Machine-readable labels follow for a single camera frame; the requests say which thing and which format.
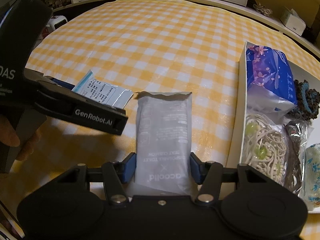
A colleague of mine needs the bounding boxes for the blue tissue pack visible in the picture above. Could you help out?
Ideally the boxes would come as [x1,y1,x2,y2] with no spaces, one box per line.
[246,45,297,114]

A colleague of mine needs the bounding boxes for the yellow checkered bed sheet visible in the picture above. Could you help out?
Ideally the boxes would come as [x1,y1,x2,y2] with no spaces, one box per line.
[0,0,320,240]

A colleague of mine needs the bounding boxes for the person's left hand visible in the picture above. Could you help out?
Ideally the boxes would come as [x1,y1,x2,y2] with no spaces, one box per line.
[0,117,41,161]

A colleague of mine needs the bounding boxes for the dark blue crochet scrunchie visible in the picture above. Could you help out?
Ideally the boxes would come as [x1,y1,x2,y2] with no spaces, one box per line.
[288,80,320,121]

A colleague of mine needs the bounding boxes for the white shallow cardboard tray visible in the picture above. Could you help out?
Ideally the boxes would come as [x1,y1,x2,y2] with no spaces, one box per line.
[226,42,319,213]

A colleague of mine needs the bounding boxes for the white space heater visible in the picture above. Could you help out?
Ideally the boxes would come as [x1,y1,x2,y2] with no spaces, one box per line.
[46,16,68,33]

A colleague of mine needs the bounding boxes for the light blue foil sachet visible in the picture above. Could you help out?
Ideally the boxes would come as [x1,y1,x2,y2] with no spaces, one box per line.
[72,70,133,109]

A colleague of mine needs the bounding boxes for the grey toilet seat cover pack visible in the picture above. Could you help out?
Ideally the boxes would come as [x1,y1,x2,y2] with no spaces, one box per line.
[127,92,196,196]

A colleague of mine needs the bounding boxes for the bag of cream cords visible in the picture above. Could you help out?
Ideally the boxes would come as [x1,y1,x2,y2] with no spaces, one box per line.
[240,113,288,185]

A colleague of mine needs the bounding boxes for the small white tissue box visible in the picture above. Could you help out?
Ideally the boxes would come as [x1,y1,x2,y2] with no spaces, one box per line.
[280,7,306,36]

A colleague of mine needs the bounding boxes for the bag of brown cords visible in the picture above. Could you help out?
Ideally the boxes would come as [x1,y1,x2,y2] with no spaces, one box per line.
[284,119,313,195]

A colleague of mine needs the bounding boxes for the coiled rope bundle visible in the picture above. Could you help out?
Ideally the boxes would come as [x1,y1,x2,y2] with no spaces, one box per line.
[252,2,274,17]

